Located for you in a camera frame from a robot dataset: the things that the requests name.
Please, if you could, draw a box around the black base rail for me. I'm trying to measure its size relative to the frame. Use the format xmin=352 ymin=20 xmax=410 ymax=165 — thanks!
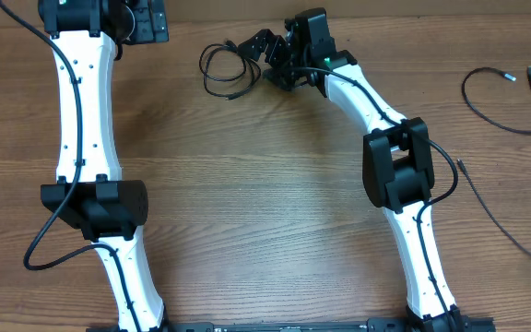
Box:
xmin=85 ymin=316 xmax=497 ymax=332

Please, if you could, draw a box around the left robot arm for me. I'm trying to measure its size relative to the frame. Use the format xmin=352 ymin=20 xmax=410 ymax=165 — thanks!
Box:
xmin=38 ymin=0 xmax=169 ymax=331

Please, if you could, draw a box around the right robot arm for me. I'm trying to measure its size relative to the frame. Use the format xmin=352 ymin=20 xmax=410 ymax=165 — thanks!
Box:
xmin=237 ymin=7 xmax=465 ymax=331

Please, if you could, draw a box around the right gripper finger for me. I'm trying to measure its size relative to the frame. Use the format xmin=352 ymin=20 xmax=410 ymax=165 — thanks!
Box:
xmin=237 ymin=29 xmax=276 ymax=61
xmin=263 ymin=68 xmax=298 ymax=91

